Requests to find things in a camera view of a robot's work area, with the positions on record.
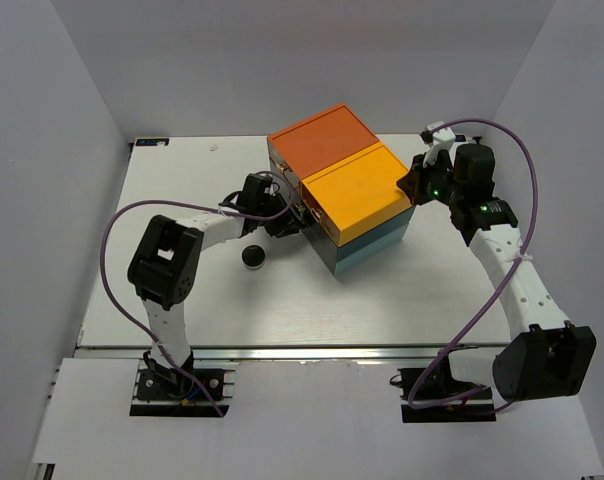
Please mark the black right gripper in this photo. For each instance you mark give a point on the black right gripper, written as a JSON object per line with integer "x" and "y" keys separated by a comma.
{"x": 408, "y": 183}

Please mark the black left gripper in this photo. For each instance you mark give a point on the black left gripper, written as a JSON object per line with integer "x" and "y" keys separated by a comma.
{"x": 286, "y": 225}

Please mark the black round compact jar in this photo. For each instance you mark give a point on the black round compact jar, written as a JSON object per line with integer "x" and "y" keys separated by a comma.
{"x": 253, "y": 257}

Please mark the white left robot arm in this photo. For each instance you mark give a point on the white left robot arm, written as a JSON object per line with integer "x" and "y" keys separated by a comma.
{"x": 164, "y": 265}

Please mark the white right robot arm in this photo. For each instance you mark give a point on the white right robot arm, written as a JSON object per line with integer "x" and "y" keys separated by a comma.
{"x": 547, "y": 356}

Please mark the yellow drawer box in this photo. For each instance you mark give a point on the yellow drawer box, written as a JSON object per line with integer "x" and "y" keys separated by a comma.
{"x": 357, "y": 194}

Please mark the orange drawer box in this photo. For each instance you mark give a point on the orange drawer box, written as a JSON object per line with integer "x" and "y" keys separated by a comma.
{"x": 320, "y": 141}

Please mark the light blue drawer box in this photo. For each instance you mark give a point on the light blue drawer box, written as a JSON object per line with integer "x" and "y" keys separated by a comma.
{"x": 362, "y": 257}

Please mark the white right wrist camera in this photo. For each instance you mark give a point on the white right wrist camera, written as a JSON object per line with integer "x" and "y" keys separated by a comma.
{"x": 438, "y": 138}

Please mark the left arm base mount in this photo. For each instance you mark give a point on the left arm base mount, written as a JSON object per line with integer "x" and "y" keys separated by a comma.
{"x": 164, "y": 392}

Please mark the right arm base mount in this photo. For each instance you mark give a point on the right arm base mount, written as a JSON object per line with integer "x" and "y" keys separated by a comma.
{"x": 477, "y": 408}

